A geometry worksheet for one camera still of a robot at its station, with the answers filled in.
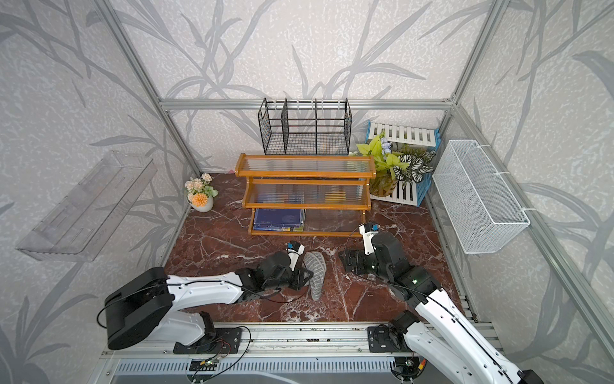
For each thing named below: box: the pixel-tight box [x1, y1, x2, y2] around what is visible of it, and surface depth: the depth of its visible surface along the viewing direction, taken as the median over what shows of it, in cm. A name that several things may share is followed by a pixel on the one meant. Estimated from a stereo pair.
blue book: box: [252, 208, 305, 232], surface depth 100 cm
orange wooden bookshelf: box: [235, 153, 377, 238], surface depth 103 cm
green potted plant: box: [356, 132, 436, 197], surface depth 93 cm
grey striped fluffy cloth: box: [302, 251, 327, 301], surface depth 82 cm
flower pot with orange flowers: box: [184, 172, 220, 213], surface depth 101 cm
